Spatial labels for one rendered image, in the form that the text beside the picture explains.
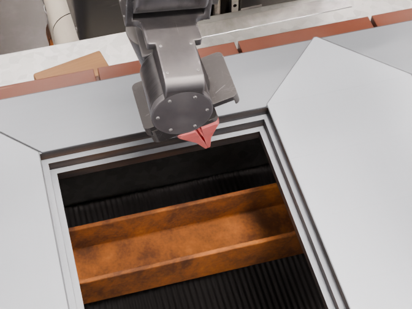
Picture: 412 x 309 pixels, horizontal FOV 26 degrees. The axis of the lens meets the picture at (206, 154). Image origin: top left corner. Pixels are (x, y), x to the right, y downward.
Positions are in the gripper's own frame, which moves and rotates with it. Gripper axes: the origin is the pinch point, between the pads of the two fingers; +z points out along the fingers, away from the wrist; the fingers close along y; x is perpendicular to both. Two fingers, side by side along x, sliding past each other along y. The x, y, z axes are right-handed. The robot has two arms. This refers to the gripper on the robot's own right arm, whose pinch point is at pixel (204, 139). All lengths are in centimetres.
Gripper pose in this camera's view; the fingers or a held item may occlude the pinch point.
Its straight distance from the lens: 99.5
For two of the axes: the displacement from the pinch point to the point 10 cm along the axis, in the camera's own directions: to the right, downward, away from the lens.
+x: -2.6, -7.6, 6.0
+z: 2.4, 5.5, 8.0
